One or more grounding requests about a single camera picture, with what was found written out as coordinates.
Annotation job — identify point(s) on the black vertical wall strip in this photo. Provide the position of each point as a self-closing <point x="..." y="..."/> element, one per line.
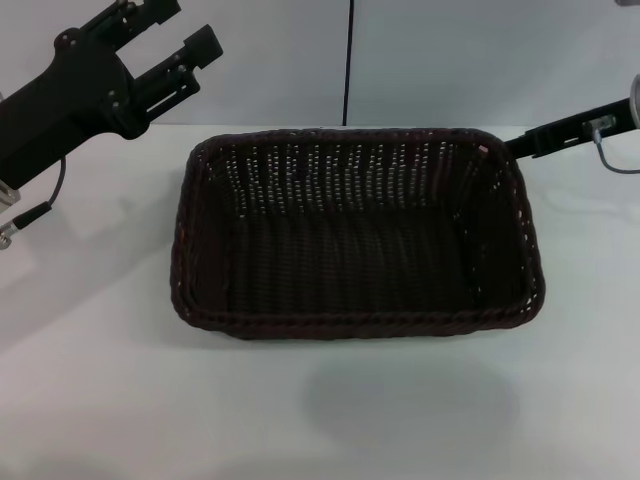
<point x="348" y="60"/>

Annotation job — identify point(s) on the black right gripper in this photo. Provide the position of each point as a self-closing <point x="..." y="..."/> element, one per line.
<point x="570" y="127"/>

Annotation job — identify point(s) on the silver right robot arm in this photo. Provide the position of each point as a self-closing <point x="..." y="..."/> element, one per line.
<point x="635" y="100"/>

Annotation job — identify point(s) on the dark brown wicker basket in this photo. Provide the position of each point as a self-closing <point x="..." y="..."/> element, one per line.
<point x="360" y="260"/>

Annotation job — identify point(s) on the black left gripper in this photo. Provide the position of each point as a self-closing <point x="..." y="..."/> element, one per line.
<point x="75" y="95"/>

